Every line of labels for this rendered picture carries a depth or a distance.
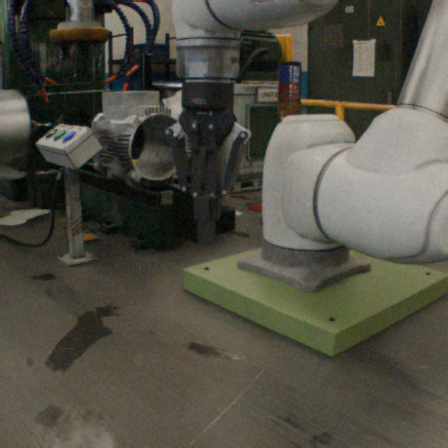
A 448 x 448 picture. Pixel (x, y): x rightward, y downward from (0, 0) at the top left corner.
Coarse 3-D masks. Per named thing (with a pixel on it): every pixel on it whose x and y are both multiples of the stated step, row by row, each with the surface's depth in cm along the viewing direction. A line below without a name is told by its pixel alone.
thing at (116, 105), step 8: (104, 96) 133; (112, 96) 130; (120, 96) 126; (128, 96) 126; (136, 96) 127; (144, 96) 129; (152, 96) 130; (104, 104) 134; (112, 104) 130; (120, 104) 127; (128, 104) 126; (136, 104) 128; (144, 104) 129; (152, 104) 131; (104, 112) 134; (112, 112) 130; (120, 112) 127; (128, 112) 127; (120, 120) 127
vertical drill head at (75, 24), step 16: (64, 0) 148; (80, 0) 146; (64, 16) 148; (80, 16) 147; (64, 32) 144; (80, 32) 144; (96, 32) 146; (64, 48) 154; (80, 48) 158; (96, 48) 151
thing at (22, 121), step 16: (0, 96) 132; (16, 96) 135; (0, 112) 129; (16, 112) 132; (0, 128) 129; (16, 128) 131; (32, 128) 140; (0, 144) 129; (16, 144) 132; (0, 160) 131; (16, 160) 134; (0, 176) 136; (16, 176) 140
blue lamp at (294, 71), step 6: (282, 66) 127; (288, 66) 126; (294, 66) 126; (300, 66) 127; (282, 72) 127; (288, 72) 127; (294, 72) 127; (300, 72) 128; (282, 78) 128; (288, 78) 127; (294, 78) 127; (300, 78) 128
